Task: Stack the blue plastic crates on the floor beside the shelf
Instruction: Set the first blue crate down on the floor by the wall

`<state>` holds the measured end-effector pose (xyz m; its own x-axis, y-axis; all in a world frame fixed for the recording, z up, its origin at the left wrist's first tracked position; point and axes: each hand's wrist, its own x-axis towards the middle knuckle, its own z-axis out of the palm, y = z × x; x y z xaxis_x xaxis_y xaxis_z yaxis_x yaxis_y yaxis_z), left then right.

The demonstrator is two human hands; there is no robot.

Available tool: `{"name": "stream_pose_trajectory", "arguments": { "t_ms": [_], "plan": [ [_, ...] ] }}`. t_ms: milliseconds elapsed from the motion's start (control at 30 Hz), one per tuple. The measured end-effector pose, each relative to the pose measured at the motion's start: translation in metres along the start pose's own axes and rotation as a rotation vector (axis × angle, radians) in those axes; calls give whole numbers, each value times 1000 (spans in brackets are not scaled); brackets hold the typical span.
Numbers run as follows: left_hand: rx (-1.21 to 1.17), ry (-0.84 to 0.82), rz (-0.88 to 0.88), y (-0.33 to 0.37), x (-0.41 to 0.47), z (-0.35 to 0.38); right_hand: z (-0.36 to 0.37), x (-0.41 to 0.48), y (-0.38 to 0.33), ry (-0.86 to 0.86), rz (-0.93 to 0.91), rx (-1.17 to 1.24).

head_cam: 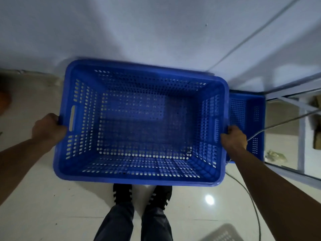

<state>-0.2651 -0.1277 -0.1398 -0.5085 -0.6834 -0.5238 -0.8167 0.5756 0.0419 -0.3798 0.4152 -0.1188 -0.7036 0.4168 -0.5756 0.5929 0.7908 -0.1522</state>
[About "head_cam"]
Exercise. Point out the person's right trouser leg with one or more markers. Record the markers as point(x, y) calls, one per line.
point(156, 224)

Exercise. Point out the large blue perforated plastic crate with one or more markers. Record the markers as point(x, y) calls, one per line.
point(140, 122)

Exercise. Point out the grey perforated plastic crate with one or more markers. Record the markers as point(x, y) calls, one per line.
point(222, 234)

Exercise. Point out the crumpled plastic wrapper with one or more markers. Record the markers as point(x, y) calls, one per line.
point(275, 156)

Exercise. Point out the person's right forearm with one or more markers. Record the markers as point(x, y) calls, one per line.
point(275, 193)

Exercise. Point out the person's black shoe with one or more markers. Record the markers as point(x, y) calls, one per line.
point(122, 194)
point(160, 197)

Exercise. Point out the person's right black shoe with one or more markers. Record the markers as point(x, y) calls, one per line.
point(160, 197)

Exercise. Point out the grey metal shelf frame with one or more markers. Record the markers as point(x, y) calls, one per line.
point(293, 90)

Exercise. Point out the person's trouser leg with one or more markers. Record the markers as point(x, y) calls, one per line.
point(115, 222)
point(156, 224)

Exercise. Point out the person's left black shoe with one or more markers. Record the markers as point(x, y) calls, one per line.
point(122, 194)

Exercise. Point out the person's right hand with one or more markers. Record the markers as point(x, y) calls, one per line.
point(233, 140)

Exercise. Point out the person's left hand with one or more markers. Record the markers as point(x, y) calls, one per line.
point(47, 129)

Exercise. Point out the person's right fingers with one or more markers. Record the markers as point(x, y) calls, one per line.
point(229, 129)

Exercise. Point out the person's left forearm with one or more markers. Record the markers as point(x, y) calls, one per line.
point(18, 161)

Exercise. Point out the person's left trouser leg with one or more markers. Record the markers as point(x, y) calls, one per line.
point(115, 222)

